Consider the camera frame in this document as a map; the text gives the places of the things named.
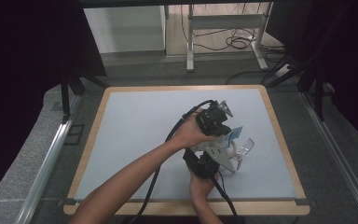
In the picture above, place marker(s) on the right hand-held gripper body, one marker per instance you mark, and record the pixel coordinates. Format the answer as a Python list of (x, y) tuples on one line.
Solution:
[(203, 168)]

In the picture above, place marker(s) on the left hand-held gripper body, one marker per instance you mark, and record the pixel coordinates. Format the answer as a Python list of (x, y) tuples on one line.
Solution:
[(211, 121)]

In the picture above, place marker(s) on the white and blue carton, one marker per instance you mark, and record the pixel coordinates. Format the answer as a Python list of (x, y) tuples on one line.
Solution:
[(213, 144)]

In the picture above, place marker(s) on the glass pitcher with wooden rim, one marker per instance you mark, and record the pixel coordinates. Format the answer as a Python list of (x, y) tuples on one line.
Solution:
[(247, 145)]

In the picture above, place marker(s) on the person's right hand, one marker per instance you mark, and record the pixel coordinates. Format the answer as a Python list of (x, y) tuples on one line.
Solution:
[(202, 189)]

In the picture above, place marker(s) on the person's left hand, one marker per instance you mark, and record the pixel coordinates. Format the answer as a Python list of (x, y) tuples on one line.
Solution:
[(188, 133)]

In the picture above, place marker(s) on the light grey table mat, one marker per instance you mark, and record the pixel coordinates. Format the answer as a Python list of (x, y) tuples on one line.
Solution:
[(130, 130)]

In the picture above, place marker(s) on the wooden table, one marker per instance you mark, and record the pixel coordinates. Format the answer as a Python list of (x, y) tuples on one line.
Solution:
[(261, 207)]

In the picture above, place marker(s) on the white power strip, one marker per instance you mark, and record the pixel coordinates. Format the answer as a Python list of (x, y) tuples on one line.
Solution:
[(282, 70)]

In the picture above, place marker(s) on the black metal stand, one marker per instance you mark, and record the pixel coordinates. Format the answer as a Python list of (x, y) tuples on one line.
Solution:
[(65, 93), (318, 93)]

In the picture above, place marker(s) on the white cabinet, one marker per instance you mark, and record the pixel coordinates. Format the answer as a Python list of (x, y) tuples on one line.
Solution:
[(124, 29)]

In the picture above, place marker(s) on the dark curtain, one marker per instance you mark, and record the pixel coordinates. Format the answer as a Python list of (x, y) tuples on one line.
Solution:
[(348, 62), (21, 77)]

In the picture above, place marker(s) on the white metal desk frame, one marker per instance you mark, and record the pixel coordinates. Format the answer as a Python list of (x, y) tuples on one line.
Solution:
[(223, 21)]

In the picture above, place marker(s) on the aluminium rail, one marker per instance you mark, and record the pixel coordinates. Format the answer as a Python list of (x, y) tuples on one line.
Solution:
[(338, 155), (48, 165)]

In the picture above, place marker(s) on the black floor bracket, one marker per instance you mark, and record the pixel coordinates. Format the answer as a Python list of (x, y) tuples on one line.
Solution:
[(74, 134)]

